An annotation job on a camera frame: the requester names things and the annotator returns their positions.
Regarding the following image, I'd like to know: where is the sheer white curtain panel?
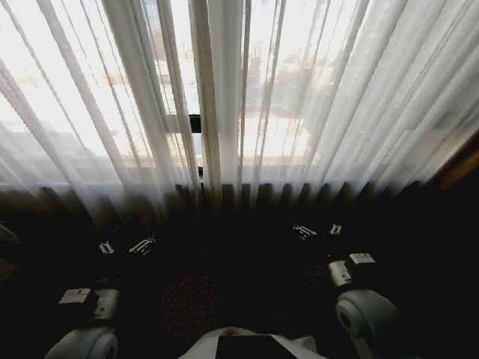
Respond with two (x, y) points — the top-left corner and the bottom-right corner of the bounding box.
(0, 0), (206, 235)
(197, 0), (479, 197)

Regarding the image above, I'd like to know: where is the brown wooden window frame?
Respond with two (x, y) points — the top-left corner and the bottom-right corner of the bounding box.
(428, 130), (479, 190)

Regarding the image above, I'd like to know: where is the white robot front shell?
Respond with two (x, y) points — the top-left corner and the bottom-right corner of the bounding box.
(185, 327), (319, 359)

